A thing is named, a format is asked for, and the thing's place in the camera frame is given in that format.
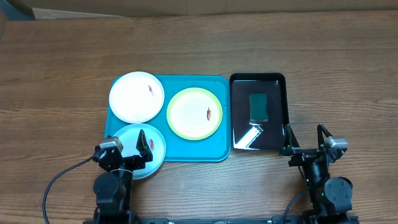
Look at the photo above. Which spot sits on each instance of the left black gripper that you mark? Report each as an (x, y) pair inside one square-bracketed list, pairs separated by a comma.
[(136, 162)]

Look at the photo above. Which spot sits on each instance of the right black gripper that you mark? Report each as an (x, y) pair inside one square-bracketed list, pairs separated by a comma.
[(290, 147)]

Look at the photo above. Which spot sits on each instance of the white round plate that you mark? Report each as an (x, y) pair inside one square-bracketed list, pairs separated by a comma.
[(136, 97)]

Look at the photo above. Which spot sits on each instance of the green dish sponge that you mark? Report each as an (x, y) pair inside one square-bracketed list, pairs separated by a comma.
[(258, 107)]

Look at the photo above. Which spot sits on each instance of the yellow-green round plate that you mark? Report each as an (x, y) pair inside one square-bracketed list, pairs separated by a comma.
[(194, 113)]

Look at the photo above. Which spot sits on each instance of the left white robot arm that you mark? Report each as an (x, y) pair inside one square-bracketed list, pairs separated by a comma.
[(113, 188)]

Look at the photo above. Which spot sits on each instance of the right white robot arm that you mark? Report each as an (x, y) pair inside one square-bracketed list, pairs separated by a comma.
[(330, 198)]

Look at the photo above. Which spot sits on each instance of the black rectangular water tray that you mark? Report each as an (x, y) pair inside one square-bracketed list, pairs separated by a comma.
[(269, 135)]

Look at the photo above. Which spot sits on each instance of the teal plastic serving tray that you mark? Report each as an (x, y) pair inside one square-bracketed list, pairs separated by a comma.
[(214, 148)]

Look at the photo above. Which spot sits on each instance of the light blue round plate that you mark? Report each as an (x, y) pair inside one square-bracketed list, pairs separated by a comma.
[(128, 136)]

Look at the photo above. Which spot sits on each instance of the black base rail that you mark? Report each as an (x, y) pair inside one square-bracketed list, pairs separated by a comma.
[(278, 219)]

